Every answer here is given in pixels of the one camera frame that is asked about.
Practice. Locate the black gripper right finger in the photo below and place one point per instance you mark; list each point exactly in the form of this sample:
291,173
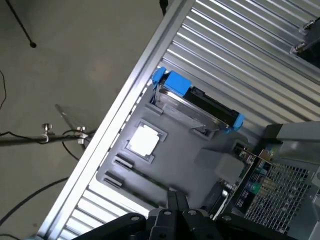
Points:
195,225

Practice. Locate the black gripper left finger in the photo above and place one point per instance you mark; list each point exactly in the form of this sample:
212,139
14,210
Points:
160,225

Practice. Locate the grey plastic parts rack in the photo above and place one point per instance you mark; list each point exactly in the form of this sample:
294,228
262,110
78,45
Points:
180,155

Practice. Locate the silver CPU chip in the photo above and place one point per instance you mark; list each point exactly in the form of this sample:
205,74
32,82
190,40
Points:
143,141

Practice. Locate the open black silver PC case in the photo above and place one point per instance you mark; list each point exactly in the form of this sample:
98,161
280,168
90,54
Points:
287,195

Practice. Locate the hard disk in blue caddy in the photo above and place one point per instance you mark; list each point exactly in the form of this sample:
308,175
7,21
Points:
190,110

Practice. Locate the black stand pole with clamps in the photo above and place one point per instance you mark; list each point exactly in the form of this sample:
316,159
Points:
25,140

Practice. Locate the black plate with metal standoffs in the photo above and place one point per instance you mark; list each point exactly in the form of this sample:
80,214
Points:
313,51

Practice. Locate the black stand leg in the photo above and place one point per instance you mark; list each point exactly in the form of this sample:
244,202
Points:
163,5

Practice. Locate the thin black tripod leg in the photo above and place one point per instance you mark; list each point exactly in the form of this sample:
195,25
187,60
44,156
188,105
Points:
33,45

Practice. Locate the graphics card with metal bracket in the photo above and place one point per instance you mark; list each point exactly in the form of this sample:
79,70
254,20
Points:
220,200

